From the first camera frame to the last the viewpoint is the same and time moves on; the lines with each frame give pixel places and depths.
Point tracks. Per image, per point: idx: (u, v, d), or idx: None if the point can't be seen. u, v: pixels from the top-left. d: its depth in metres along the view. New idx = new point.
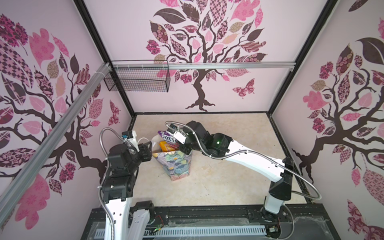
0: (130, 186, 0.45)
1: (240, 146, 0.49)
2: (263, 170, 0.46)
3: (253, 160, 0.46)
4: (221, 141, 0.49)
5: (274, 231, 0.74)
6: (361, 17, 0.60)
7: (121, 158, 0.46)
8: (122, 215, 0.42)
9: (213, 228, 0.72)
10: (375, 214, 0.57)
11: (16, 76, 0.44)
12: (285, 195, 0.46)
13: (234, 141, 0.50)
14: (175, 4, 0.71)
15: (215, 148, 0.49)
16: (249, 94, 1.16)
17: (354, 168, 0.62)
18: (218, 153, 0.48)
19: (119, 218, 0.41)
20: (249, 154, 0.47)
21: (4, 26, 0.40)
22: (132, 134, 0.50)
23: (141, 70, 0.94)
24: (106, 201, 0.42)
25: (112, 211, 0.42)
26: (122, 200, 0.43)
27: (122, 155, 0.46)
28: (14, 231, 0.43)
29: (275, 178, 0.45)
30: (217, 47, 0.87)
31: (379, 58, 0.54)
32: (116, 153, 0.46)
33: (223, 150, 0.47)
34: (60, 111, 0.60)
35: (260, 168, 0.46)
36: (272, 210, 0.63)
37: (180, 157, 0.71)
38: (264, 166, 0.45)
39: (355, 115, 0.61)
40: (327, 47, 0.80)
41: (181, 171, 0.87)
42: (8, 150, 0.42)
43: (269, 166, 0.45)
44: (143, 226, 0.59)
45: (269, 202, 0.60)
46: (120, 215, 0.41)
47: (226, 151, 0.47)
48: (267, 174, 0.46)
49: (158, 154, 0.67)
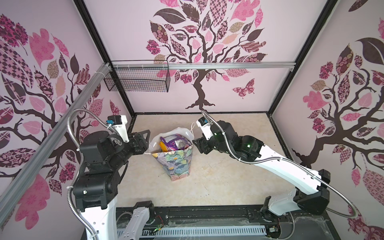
0: (111, 187, 0.34)
1: (273, 152, 0.46)
2: (297, 181, 0.43)
3: (289, 169, 0.43)
4: (252, 144, 0.47)
5: (274, 231, 0.74)
6: (361, 17, 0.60)
7: (98, 150, 0.34)
8: (104, 225, 0.33)
9: (213, 228, 0.72)
10: (375, 214, 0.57)
11: (16, 76, 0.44)
12: (317, 209, 0.43)
13: (265, 146, 0.47)
14: (175, 4, 0.71)
15: (244, 152, 0.46)
16: (249, 94, 1.16)
17: (354, 168, 0.62)
18: (248, 157, 0.46)
19: (101, 227, 0.33)
20: (283, 162, 0.44)
21: (4, 26, 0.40)
22: (120, 120, 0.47)
23: (141, 70, 0.94)
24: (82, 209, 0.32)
25: (92, 220, 0.33)
26: (102, 208, 0.33)
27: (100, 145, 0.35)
28: (15, 231, 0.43)
29: (310, 191, 0.42)
30: (217, 47, 0.87)
31: (379, 58, 0.53)
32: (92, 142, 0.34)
33: (253, 154, 0.45)
34: (60, 111, 0.60)
35: (294, 178, 0.43)
36: (274, 211, 0.63)
37: (180, 157, 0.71)
38: (298, 176, 0.42)
39: (355, 115, 0.61)
40: (327, 46, 0.79)
41: (181, 171, 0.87)
42: (8, 150, 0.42)
43: (305, 177, 0.42)
44: (143, 222, 0.60)
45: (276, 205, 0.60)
46: (102, 225, 0.33)
47: (258, 156, 0.44)
48: (299, 184, 0.43)
49: (158, 154, 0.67)
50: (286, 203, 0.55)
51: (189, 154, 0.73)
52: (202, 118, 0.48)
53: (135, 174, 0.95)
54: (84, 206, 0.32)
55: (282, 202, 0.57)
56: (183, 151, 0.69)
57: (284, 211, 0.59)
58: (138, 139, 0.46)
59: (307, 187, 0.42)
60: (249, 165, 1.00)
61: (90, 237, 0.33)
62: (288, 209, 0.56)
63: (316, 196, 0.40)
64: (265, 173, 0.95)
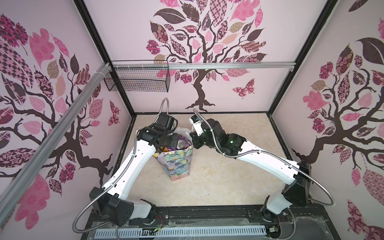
0: (159, 140, 0.50)
1: (253, 146, 0.51)
2: (276, 171, 0.47)
3: (267, 161, 0.47)
4: (234, 141, 0.53)
5: (274, 231, 0.74)
6: (361, 18, 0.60)
7: (167, 118, 0.56)
8: (142, 154, 0.46)
9: (213, 228, 0.72)
10: (375, 215, 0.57)
11: (16, 76, 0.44)
12: (300, 199, 0.45)
13: (247, 141, 0.52)
14: (175, 4, 0.71)
15: (229, 148, 0.52)
16: (249, 94, 1.16)
17: (354, 168, 0.62)
18: (231, 152, 0.52)
19: (139, 155, 0.46)
20: (263, 154, 0.48)
21: (4, 27, 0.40)
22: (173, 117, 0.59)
23: (141, 70, 0.94)
24: (138, 139, 0.49)
25: (138, 147, 0.47)
26: (149, 144, 0.48)
27: (168, 117, 0.57)
28: (15, 231, 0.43)
29: (289, 180, 0.45)
30: (217, 47, 0.87)
31: (379, 58, 0.53)
32: (166, 114, 0.57)
33: (236, 149, 0.51)
34: (60, 111, 0.60)
35: (273, 169, 0.47)
36: (272, 210, 0.63)
37: (180, 157, 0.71)
38: (276, 166, 0.46)
39: (355, 115, 0.61)
40: (327, 46, 0.79)
41: (181, 171, 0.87)
42: (8, 150, 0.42)
43: (282, 167, 0.45)
44: (141, 210, 0.59)
45: (273, 203, 0.61)
46: (141, 153, 0.46)
47: (239, 150, 0.50)
48: (279, 174, 0.47)
49: (158, 154, 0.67)
50: (279, 199, 0.56)
51: (189, 154, 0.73)
52: (194, 116, 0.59)
53: None
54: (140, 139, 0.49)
55: (276, 199, 0.57)
56: (183, 151, 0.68)
57: (281, 208, 0.59)
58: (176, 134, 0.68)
59: (285, 176, 0.45)
60: (249, 165, 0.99)
61: (129, 155, 0.46)
62: (285, 207, 0.57)
63: (293, 185, 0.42)
64: (265, 173, 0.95)
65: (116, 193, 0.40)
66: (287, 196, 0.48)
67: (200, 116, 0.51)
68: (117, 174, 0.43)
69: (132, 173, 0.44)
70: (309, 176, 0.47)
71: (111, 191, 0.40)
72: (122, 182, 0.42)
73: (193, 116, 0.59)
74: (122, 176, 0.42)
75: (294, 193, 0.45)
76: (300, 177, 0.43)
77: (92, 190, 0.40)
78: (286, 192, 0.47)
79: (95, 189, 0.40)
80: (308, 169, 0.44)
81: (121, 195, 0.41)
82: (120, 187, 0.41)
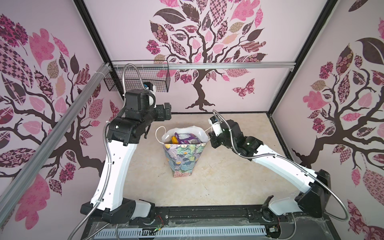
0: (135, 132, 0.40)
1: (270, 150, 0.51)
2: (291, 177, 0.46)
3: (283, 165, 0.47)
4: (251, 143, 0.54)
5: (274, 231, 0.74)
6: (361, 17, 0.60)
7: (137, 99, 0.41)
8: (120, 159, 0.38)
9: (213, 228, 0.72)
10: (375, 215, 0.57)
11: (16, 76, 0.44)
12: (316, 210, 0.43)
13: (264, 145, 0.53)
14: (175, 4, 0.71)
15: (244, 149, 0.54)
16: (249, 94, 1.16)
17: (354, 168, 0.62)
18: (247, 153, 0.54)
19: (117, 160, 0.38)
20: (278, 159, 0.49)
21: (4, 27, 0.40)
22: (151, 87, 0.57)
23: (141, 70, 0.94)
24: (109, 140, 0.39)
25: (113, 151, 0.38)
26: (124, 144, 0.38)
27: (139, 97, 0.42)
28: (15, 231, 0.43)
29: (303, 188, 0.44)
30: (217, 47, 0.87)
31: (379, 58, 0.53)
32: (134, 93, 0.40)
33: (251, 151, 0.52)
34: (60, 111, 0.60)
35: (288, 174, 0.47)
36: (273, 210, 0.64)
37: (190, 152, 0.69)
38: (292, 172, 0.45)
39: (355, 115, 0.61)
40: (327, 46, 0.79)
41: (186, 168, 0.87)
42: (8, 150, 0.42)
43: (298, 173, 0.45)
44: (141, 210, 0.59)
45: (281, 205, 0.58)
46: (119, 158, 0.38)
47: (254, 152, 0.51)
48: (294, 181, 0.46)
49: (170, 145, 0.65)
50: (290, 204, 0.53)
51: (198, 151, 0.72)
52: (212, 117, 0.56)
53: (135, 174, 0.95)
54: (111, 138, 0.39)
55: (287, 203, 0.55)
56: (195, 146, 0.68)
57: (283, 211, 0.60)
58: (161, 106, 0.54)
59: (300, 184, 0.45)
60: (249, 165, 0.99)
61: (106, 164, 0.38)
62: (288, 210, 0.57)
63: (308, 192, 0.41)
64: (265, 173, 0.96)
65: (106, 207, 0.37)
66: (301, 205, 0.46)
67: (221, 116, 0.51)
68: (101, 187, 0.38)
69: (117, 182, 0.39)
70: (327, 187, 0.45)
71: (100, 206, 0.37)
72: (108, 195, 0.37)
73: (212, 116, 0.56)
74: (107, 189, 0.37)
75: (308, 203, 0.44)
76: (317, 185, 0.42)
77: (81, 208, 0.37)
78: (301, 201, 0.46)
79: (84, 205, 0.38)
80: (327, 180, 0.44)
81: (113, 206, 0.38)
82: (108, 200, 0.37)
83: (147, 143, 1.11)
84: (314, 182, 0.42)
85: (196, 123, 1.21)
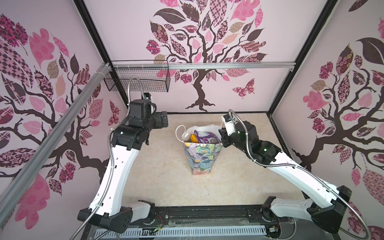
0: (139, 139, 0.43)
1: (289, 160, 0.48)
2: (310, 191, 0.43)
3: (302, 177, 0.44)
4: (268, 149, 0.50)
5: (274, 231, 0.74)
6: (361, 17, 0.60)
7: (140, 108, 0.45)
8: (123, 163, 0.40)
9: (213, 228, 0.72)
10: (375, 215, 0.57)
11: (16, 76, 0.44)
12: (331, 226, 0.42)
13: (282, 153, 0.49)
14: (175, 4, 0.71)
15: (260, 155, 0.50)
16: (249, 94, 1.16)
17: (354, 168, 0.62)
18: (263, 160, 0.50)
19: (119, 164, 0.40)
20: (297, 170, 0.45)
21: (4, 26, 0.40)
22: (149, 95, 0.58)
23: (141, 70, 0.94)
24: (113, 144, 0.41)
25: (116, 156, 0.40)
26: (128, 149, 0.41)
27: (142, 106, 0.46)
28: (15, 231, 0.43)
29: (324, 204, 0.41)
30: (217, 47, 0.87)
31: (379, 58, 0.53)
32: (138, 102, 0.44)
33: (268, 158, 0.48)
34: (60, 111, 0.60)
35: (309, 188, 0.43)
36: (275, 212, 0.63)
37: (209, 151, 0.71)
38: (312, 186, 0.43)
39: (355, 115, 0.61)
40: (327, 46, 0.79)
41: (205, 167, 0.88)
42: (8, 150, 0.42)
43: (319, 188, 0.42)
44: (140, 212, 0.59)
45: (286, 209, 0.58)
46: (121, 162, 0.40)
47: (272, 160, 0.47)
48: (313, 195, 0.43)
49: (190, 144, 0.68)
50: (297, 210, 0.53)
51: (217, 151, 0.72)
52: (226, 115, 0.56)
53: (135, 174, 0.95)
54: (116, 143, 0.41)
55: (295, 208, 0.54)
56: (214, 145, 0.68)
57: (285, 214, 0.60)
58: (159, 113, 0.58)
59: (320, 199, 0.42)
60: (249, 165, 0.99)
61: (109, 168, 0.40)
62: (289, 213, 0.57)
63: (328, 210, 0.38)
64: (265, 173, 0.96)
65: (105, 212, 0.37)
66: (315, 219, 0.45)
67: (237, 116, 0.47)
68: (101, 191, 0.38)
69: (117, 186, 0.40)
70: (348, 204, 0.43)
71: (99, 211, 0.37)
72: (108, 199, 0.38)
73: (226, 114, 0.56)
74: (107, 193, 0.38)
75: (324, 218, 0.42)
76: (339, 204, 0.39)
77: (78, 214, 0.37)
78: (315, 215, 0.44)
79: (82, 210, 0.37)
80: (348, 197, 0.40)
81: (112, 211, 0.38)
82: (107, 205, 0.37)
83: (147, 143, 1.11)
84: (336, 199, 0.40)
85: (196, 123, 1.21)
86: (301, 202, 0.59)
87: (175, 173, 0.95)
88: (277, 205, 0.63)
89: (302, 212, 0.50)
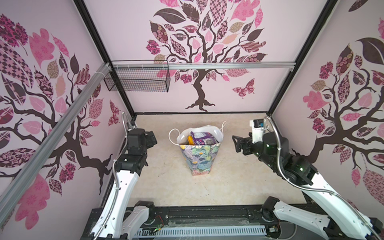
0: (139, 165, 0.51)
1: (325, 184, 0.42)
2: (342, 220, 0.40)
3: (339, 207, 0.40)
4: (304, 168, 0.43)
5: (274, 231, 0.74)
6: (362, 17, 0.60)
7: (137, 138, 0.52)
8: (126, 185, 0.46)
9: (213, 228, 0.72)
10: (374, 214, 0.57)
11: (16, 76, 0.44)
12: None
13: (318, 175, 0.43)
14: (175, 4, 0.71)
15: (294, 174, 0.43)
16: (249, 94, 1.16)
17: (354, 168, 0.62)
18: (296, 180, 0.43)
19: (123, 186, 0.45)
20: (335, 200, 0.41)
21: (4, 27, 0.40)
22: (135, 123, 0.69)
23: (141, 70, 0.94)
24: (118, 171, 0.48)
25: (120, 179, 0.46)
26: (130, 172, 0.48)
27: (138, 136, 0.52)
28: (15, 231, 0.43)
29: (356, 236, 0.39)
30: (217, 47, 0.87)
31: (379, 58, 0.54)
32: (134, 133, 0.53)
33: (304, 179, 0.42)
34: (60, 111, 0.60)
35: (343, 218, 0.40)
36: (278, 215, 0.63)
37: (205, 153, 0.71)
38: (347, 218, 0.39)
39: (355, 115, 0.61)
40: (327, 46, 0.80)
41: (203, 167, 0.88)
42: (8, 150, 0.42)
43: (354, 220, 0.39)
44: (140, 221, 0.59)
45: (291, 218, 0.58)
46: (125, 184, 0.46)
47: (309, 183, 0.41)
48: (344, 224, 0.41)
49: (185, 146, 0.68)
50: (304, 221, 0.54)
51: (214, 151, 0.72)
52: (258, 121, 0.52)
53: None
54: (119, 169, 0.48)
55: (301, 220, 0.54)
56: (210, 146, 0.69)
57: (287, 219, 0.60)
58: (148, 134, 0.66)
59: (353, 231, 0.39)
60: (249, 165, 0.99)
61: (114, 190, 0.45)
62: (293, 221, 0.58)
63: None
64: (265, 173, 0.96)
65: (108, 233, 0.38)
66: None
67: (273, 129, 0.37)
68: (105, 214, 0.40)
69: (120, 208, 0.42)
70: None
71: (103, 233, 0.38)
72: (112, 219, 0.40)
73: (257, 119, 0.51)
74: (111, 215, 0.40)
75: None
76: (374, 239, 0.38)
77: None
78: None
79: None
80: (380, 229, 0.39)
81: (115, 233, 0.39)
82: (110, 226, 0.39)
83: None
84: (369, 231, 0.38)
85: (196, 123, 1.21)
86: (313, 216, 0.53)
87: (175, 173, 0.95)
88: (282, 210, 0.62)
89: (312, 226, 0.51)
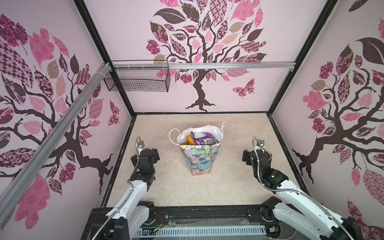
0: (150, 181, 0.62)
1: (294, 186, 0.54)
2: (313, 217, 0.47)
3: (305, 203, 0.49)
4: (276, 176, 0.59)
5: (274, 231, 0.74)
6: (361, 17, 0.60)
7: (147, 160, 0.64)
8: (139, 188, 0.56)
9: (213, 228, 0.72)
10: (374, 214, 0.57)
11: (16, 76, 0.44)
12: None
13: (289, 181, 0.56)
14: (175, 4, 0.71)
15: (269, 181, 0.59)
16: (249, 94, 1.16)
17: (354, 168, 0.62)
18: (271, 186, 0.58)
19: (136, 189, 0.55)
20: (301, 196, 0.51)
21: (4, 26, 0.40)
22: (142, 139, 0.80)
23: (141, 70, 0.94)
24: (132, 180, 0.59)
25: (135, 185, 0.57)
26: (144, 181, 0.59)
27: (148, 158, 0.64)
28: (15, 231, 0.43)
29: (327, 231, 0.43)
30: (217, 47, 0.87)
31: (379, 58, 0.53)
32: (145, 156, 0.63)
33: (275, 184, 0.56)
34: (60, 111, 0.60)
35: (311, 214, 0.47)
36: (278, 216, 0.63)
37: (205, 153, 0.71)
38: (314, 212, 0.46)
39: (355, 115, 0.61)
40: (327, 46, 0.79)
41: (203, 167, 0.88)
42: (8, 150, 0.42)
43: (320, 214, 0.45)
44: (140, 221, 0.58)
45: (290, 222, 0.58)
46: (138, 188, 0.55)
47: (278, 185, 0.56)
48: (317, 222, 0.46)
49: (185, 146, 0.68)
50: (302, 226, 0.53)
51: (214, 151, 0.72)
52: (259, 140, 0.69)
53: None
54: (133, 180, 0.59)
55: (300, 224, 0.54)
56: (210, 146, 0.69)
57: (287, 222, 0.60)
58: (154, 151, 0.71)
59: (324, 226, 0.44)
60: (250, 165, 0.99)
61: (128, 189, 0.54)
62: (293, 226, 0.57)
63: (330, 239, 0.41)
64: None
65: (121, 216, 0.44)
66: None
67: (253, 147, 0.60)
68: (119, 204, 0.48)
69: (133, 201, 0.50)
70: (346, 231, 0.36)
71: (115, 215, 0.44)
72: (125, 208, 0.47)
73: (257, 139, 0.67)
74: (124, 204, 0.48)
75: None
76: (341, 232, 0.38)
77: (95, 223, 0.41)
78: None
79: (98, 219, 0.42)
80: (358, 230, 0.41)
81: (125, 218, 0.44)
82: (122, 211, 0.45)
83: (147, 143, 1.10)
84: (338, 227, 0.42)
85: (196, 123, 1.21)
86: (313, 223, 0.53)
87: (175, 173, 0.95)
88: (282, 211, 0.62)
89: (310, 233, 0.50)
